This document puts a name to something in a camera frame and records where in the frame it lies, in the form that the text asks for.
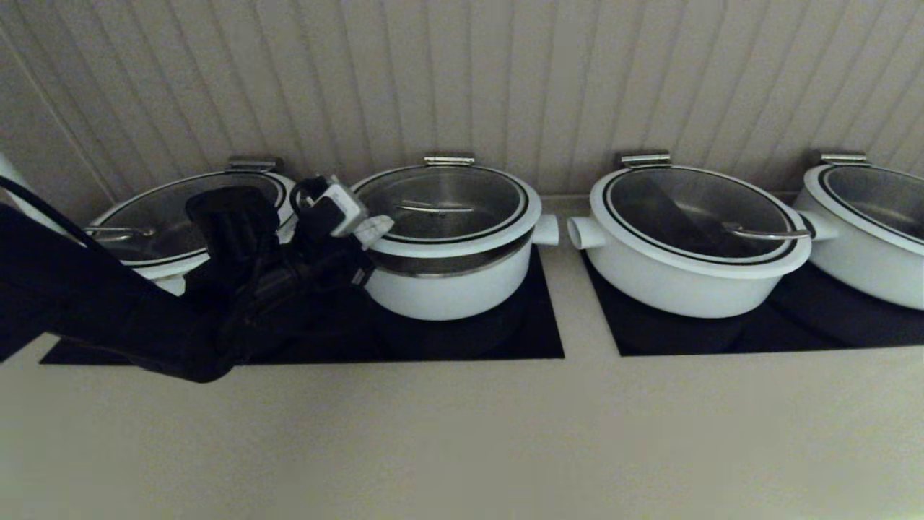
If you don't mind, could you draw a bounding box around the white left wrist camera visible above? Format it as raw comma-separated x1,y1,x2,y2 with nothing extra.
297,175,369,243

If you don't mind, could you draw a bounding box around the small glass lid white rim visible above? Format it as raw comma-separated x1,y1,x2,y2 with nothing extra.
352,165,542,259

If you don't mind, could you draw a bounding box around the black glass induction panel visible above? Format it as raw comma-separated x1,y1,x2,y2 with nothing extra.
581,253,924,357
40,246,565,365

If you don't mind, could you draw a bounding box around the white pole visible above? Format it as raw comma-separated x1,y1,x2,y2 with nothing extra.
0,153,69,235

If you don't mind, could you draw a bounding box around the deep white pot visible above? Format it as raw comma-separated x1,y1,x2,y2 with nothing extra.
361,214,560,321

